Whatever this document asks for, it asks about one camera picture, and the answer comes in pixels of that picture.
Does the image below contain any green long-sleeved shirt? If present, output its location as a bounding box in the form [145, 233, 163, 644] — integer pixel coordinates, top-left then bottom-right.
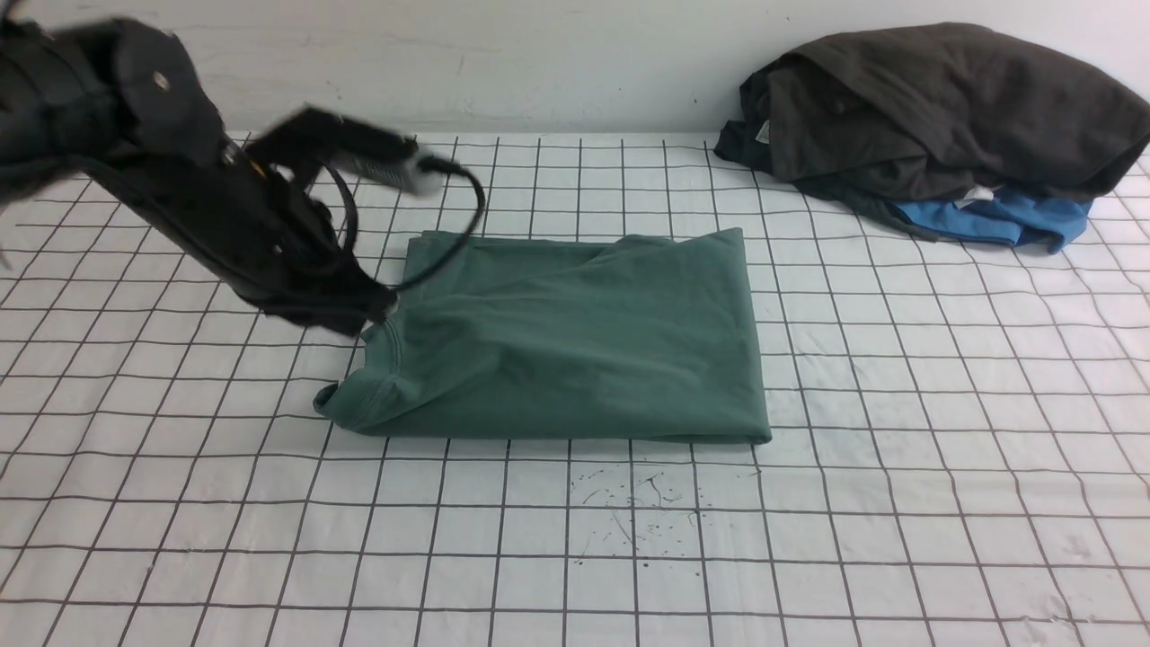
[314, 228, 772, 445]

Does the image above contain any blue garment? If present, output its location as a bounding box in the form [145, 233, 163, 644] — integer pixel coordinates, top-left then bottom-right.
[890, 187, 1093, 255]

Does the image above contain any dark green garment under pile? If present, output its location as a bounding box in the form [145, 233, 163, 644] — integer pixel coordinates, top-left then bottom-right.
[713, 68, 915, 233]

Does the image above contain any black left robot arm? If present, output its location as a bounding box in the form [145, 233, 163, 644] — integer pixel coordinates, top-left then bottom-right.
[1, 18, 414, 336]

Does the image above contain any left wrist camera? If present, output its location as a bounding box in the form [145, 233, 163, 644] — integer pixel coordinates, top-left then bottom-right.
[243, 105, 457, 197]

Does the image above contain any dark grey-brown garment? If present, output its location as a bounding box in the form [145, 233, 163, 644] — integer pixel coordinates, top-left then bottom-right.
[739, 23, 1149, 202]

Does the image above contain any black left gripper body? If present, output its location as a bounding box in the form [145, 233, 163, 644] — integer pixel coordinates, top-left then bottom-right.
[99, 155, 398, 337]

